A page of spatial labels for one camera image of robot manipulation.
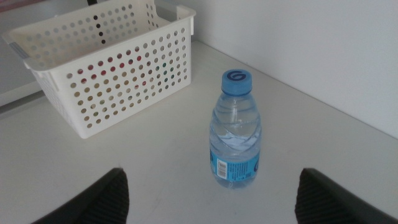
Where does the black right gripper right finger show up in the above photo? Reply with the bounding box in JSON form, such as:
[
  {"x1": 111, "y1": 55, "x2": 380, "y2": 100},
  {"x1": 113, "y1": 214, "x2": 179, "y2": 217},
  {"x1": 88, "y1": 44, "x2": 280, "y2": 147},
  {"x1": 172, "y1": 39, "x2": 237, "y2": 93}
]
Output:
[{"x1": 294, "y1": 167, "x2": 398, "y2": 224}]

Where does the white perforated plastic basket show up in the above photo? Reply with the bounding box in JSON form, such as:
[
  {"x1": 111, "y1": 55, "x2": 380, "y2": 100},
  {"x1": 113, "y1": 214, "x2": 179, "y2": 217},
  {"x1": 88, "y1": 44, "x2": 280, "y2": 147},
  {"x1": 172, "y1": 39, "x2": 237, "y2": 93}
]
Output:
[{"x1": 1, "y1": 0, "x2": 197, "y2": 139}]

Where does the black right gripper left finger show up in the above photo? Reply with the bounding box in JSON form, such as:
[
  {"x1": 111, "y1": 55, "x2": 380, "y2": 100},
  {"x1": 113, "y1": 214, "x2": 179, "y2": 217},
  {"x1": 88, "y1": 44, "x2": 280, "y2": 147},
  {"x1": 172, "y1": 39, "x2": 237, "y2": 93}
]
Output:
[{"x1": 30, "y1": 167, "x2": 130, "y2": 224}]

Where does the clear water bottle blue cap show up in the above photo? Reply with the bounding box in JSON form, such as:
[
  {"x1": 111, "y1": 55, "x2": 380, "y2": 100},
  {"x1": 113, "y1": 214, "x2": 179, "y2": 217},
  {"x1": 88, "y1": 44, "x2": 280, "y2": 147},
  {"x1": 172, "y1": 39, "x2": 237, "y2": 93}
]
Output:
[{"x1": 208, "y1": 68, "x2": 262, "y2": 190}]

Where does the red soda can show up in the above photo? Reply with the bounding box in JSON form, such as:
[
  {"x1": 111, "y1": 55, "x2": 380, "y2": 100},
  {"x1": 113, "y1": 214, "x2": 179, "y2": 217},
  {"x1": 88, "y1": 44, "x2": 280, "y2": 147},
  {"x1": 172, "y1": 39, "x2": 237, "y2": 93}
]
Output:
[{"x1": 76, "y1": 49, "x2": 149, "y2": 93}]

